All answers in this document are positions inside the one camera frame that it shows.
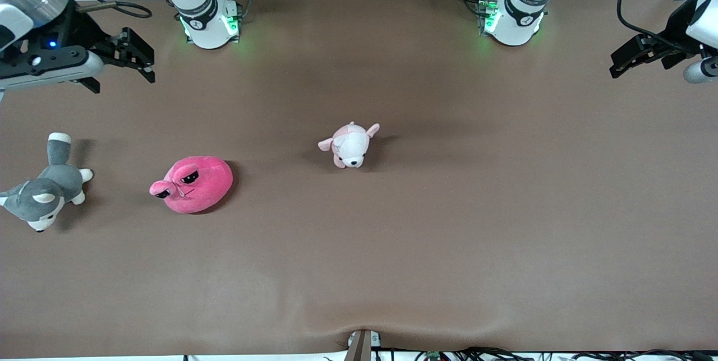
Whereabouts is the grey white wolf plush toy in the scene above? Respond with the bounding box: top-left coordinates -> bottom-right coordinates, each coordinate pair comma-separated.
0,132 -> 94,233

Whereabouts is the light pink plush dog toy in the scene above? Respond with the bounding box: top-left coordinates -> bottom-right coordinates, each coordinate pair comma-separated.
317,121 -> 380,169

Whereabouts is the metal table edge clamp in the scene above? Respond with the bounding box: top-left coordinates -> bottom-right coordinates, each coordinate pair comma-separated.
343,328 -> 383,361

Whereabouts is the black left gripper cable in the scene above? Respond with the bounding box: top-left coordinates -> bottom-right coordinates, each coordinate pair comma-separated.
616,0 -> 686,52

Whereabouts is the hot pink flamingo plush toy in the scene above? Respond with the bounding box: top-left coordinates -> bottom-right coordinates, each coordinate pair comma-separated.
149,156 -> 234,215

